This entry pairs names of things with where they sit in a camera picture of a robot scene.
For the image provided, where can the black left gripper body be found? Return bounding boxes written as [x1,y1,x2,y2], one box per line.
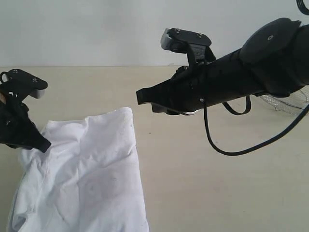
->
[0,96,36,149]

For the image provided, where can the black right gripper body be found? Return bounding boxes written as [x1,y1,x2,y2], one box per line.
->
[166,65,217,115]

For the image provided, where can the white t-shirt red print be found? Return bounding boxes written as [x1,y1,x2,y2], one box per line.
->
[7,107,149,232]

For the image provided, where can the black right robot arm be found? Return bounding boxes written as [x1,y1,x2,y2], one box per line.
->
[136,18,309,115]

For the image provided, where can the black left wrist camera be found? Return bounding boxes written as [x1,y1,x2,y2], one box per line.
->
[0,69,48,101]

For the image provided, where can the metal wire mesh basket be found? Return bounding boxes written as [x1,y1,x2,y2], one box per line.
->
[261,86,309,115]

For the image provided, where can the black right camera cable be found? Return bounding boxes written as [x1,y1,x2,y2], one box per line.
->
[202,0,309,157]

